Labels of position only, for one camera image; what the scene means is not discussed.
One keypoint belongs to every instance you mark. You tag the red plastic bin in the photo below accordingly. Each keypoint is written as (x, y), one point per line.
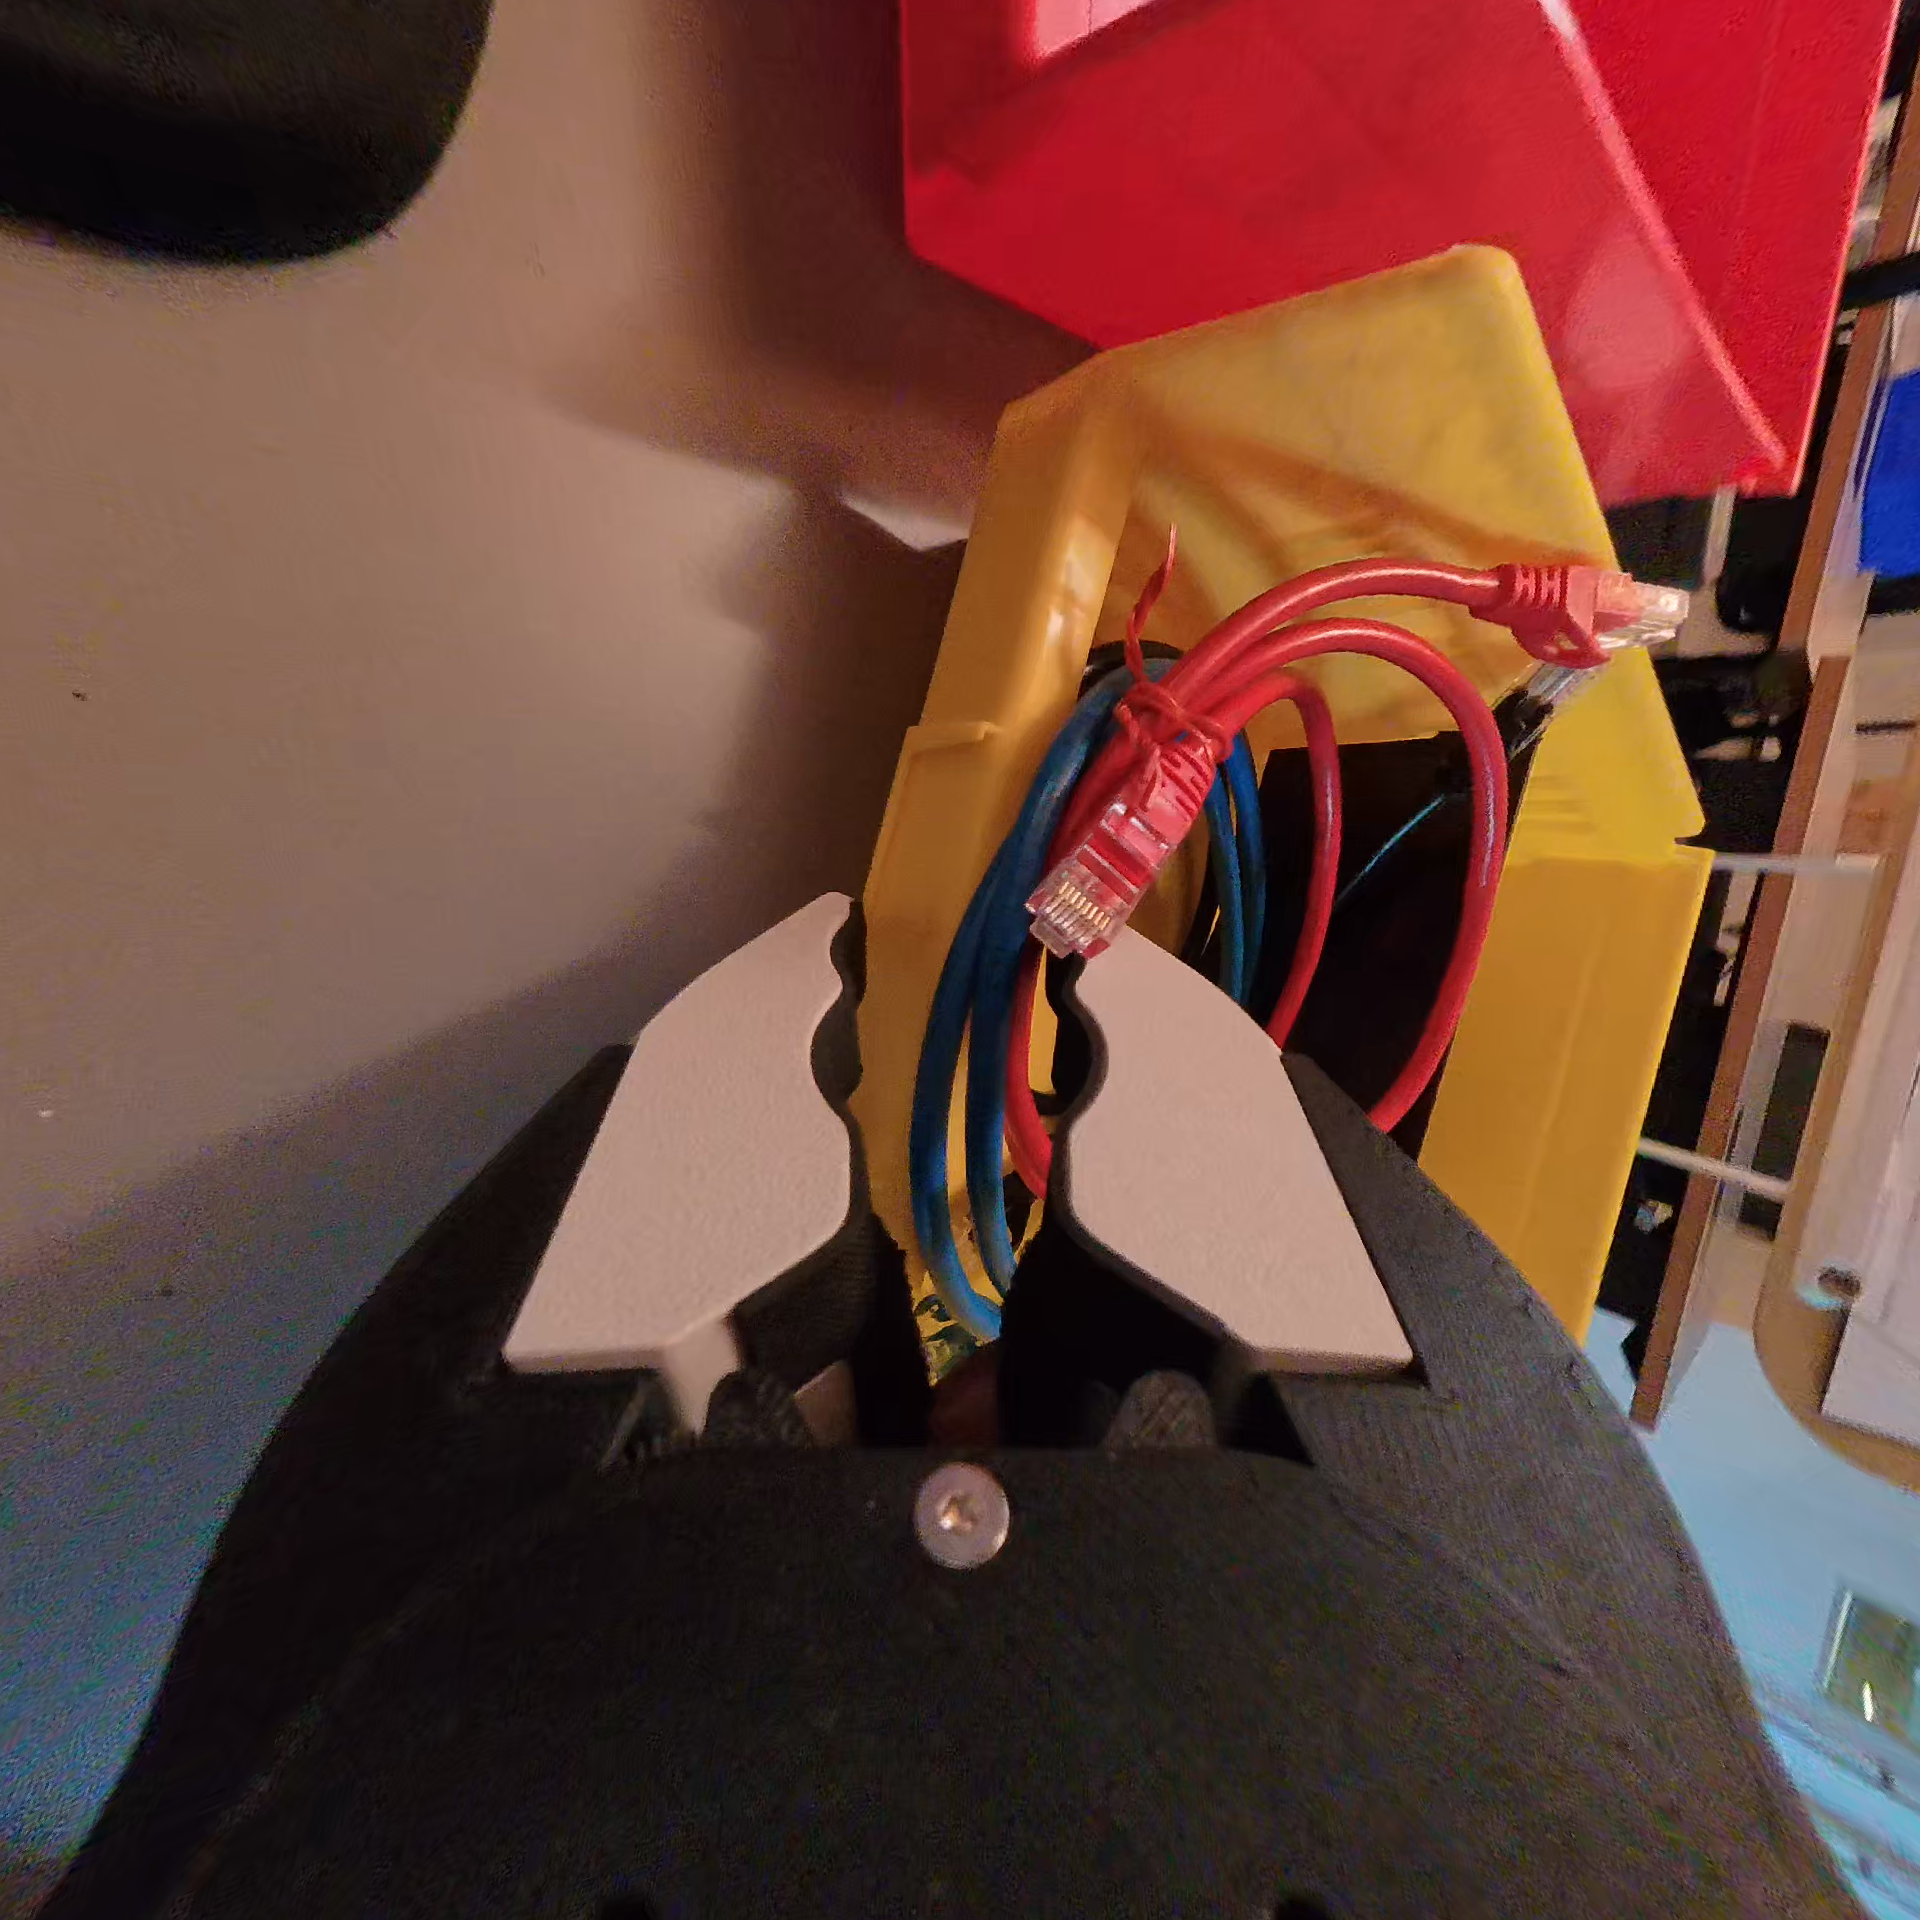
(1276, 182)

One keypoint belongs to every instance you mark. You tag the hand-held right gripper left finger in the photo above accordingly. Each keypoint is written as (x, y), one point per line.
(705, 1156)

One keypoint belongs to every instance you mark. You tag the red twist tie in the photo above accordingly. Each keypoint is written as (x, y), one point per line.
(1153, 704)

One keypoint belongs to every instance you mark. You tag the tan wooden display board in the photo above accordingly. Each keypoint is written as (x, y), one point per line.
(1792, 1349)

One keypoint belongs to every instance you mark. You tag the blue plastic bin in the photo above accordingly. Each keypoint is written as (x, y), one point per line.
(1890, 482)

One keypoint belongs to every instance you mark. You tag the yellow plastic bin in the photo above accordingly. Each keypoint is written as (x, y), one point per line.
(1348, 422)

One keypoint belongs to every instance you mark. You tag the dark rounded object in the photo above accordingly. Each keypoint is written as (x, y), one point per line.
(225, 119)

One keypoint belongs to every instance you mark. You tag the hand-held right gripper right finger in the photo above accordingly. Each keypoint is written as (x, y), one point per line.
(1215, 1156)

